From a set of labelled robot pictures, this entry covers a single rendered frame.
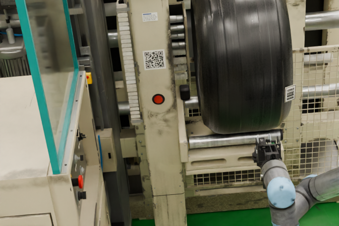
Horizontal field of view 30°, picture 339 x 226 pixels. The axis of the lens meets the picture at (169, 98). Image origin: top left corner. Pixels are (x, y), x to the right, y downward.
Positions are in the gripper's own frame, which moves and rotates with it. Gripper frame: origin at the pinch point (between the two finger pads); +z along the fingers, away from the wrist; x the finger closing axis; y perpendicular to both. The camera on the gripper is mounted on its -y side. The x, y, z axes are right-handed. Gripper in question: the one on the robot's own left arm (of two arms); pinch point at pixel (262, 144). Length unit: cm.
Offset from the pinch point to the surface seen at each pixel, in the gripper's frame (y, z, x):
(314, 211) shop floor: -90, 89, -39
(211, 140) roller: -6.8, 18.5, 15.6
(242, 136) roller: -6.6, 18.7, 4.3
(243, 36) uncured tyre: 35.8, 5.8, 4.2
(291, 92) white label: 15.9, 4.2, -10.4
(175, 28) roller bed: 22, 62, 25
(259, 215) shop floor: -90, 90, -11
